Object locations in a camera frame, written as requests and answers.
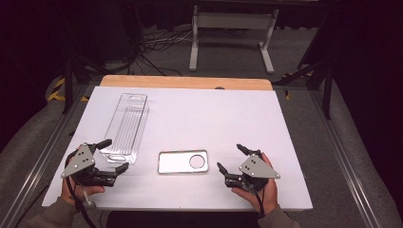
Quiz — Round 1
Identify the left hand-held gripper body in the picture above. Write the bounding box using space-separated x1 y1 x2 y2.
61 142 118 188

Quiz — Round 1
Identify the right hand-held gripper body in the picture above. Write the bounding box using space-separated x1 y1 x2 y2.
223 149 281 193

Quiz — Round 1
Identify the clear plastic ribbed container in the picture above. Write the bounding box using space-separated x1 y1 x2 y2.
99 92 151 166

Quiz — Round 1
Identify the silver rectangular lid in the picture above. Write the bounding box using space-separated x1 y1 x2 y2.
157 149 210 176

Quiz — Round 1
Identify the person's right hand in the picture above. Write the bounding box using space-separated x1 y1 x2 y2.
230 152 279 217

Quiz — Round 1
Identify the person's left hand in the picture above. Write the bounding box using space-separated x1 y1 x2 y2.
60 148 106 206

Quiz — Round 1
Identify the white board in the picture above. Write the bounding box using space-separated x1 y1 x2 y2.
41 85 315 213

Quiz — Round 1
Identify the yellow black floor tape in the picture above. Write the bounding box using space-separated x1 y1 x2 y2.
47 77 90 104

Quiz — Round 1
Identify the black tripod stand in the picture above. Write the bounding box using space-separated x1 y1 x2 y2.
60 50 110 116
271 55 336 121

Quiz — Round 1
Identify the wooden table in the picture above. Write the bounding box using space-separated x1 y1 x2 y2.
99 74 274 92

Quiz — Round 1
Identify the white metal stand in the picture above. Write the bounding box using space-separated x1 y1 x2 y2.
188 4 280 75

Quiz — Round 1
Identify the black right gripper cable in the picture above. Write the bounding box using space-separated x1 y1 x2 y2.
248 184 266 219

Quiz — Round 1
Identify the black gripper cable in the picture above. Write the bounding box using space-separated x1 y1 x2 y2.
64 151 98 228
248 184 266 219

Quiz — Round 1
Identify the grey cable plug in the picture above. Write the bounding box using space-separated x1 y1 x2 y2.
81 189 97 209

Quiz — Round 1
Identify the metal floor rail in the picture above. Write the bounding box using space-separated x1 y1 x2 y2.
307 89 383 228
0 85 96 228

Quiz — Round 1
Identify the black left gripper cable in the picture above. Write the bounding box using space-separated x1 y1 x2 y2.
64 151 98 228

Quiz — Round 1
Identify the bundle of floor cables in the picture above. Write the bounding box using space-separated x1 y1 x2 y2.
136 27 195 78

